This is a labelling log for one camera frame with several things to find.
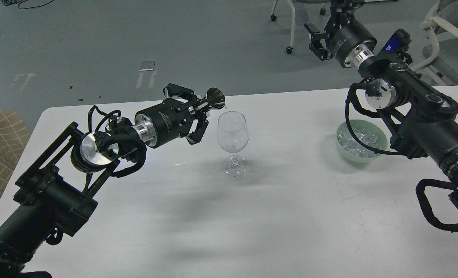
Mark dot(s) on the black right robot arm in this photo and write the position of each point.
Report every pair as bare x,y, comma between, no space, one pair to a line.
420,118

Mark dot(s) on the white grey office chair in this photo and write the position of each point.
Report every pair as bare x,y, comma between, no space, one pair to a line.
440,62

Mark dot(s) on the white rolling chair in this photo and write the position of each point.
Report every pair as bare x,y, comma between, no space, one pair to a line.
293,20

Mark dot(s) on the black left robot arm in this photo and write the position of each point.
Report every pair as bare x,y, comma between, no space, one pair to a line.
56,193

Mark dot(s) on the steel cocktail jigger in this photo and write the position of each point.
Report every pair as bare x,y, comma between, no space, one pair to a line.
214,99

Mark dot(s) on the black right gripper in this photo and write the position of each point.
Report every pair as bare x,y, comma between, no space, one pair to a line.
343,33

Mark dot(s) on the clear wine glass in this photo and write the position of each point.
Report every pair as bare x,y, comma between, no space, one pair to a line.
233,136

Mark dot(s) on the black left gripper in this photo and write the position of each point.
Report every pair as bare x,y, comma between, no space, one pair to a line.
171,119

